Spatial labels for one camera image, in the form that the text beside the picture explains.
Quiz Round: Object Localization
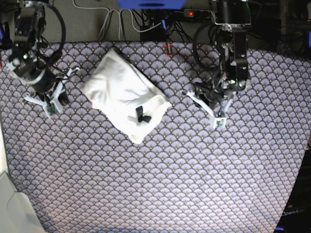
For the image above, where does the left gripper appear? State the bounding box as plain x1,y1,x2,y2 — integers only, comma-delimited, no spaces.
182,81,240,119

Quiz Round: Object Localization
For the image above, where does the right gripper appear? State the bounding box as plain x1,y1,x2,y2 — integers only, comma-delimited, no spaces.
24,67,80,113

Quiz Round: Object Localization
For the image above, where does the white printed T-shirt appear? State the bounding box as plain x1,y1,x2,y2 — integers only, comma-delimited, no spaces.
81,49,171,144

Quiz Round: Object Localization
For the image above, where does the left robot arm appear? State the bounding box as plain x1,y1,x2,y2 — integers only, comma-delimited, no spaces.
187,0,251,126

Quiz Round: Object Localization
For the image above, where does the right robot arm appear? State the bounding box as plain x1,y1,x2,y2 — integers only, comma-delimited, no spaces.
7,0,73,117

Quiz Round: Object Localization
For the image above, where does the red clamp at table edge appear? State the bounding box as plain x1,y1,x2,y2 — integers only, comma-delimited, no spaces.
165,42,173,57

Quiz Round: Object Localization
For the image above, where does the patterned grey table cloth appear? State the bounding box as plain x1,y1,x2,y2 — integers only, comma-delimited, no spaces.
0,42,311,233

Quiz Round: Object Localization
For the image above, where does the black power adapter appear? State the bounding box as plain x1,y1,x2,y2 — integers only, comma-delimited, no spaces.
140,25,166,42

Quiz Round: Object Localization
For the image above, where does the black power strip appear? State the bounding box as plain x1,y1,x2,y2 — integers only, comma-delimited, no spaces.
183,9,211,19

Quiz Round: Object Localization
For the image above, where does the blue box at top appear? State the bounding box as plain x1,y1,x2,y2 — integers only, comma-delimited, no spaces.
118,0,186,9

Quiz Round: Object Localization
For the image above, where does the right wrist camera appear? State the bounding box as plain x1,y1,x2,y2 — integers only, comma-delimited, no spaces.
46,104,59,118

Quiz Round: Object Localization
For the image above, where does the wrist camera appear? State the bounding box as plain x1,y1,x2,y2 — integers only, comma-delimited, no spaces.
209,116,227,129
46,104,59,118

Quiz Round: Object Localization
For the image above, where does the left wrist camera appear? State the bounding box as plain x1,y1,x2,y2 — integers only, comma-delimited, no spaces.
209,116,227,129

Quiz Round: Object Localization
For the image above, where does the white cable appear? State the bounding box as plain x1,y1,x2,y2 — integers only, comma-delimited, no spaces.
72,0,163,41

